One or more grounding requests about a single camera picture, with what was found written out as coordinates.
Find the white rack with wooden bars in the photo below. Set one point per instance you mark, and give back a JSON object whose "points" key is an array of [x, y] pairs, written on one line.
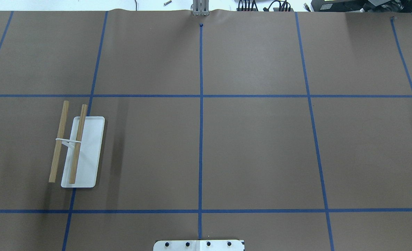
{"points": [[81, 165]]}

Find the aluminium frame post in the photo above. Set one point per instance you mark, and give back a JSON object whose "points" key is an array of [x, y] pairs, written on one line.
{"points": [[200, 8]]}

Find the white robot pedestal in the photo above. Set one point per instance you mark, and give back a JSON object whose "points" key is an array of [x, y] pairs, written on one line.
{"points": [[199, 245]]}

